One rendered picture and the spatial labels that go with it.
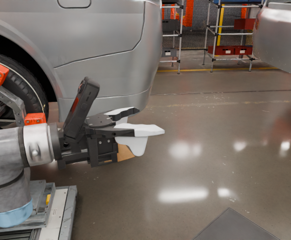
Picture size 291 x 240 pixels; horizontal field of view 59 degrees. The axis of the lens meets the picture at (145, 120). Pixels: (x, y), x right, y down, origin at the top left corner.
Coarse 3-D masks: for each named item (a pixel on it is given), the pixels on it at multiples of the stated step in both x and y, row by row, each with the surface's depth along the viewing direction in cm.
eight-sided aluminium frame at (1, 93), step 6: (0, 90) 126; (6, 90) 130; (0, 96) 127; (6, 96) 126; (12, 96) 131; (6, 102) 128; (12, 102) 128; (18, 102) 130; (12, 108) 129; (18, 108) 130; (24, 108) 135; (18, 114) 132; (24, 114) 136; (18, 120) 133; (18, 126) 134
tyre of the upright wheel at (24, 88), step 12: (0, 60) 137; (12, 60) 145; (12, 72) 134; (24, 72) 145; (12, 84) 132; (24, 84) 136; (36, 84) 149; (24, 96) 136; (36, 96) 143; (36, 108) 140; (48, 108) 162
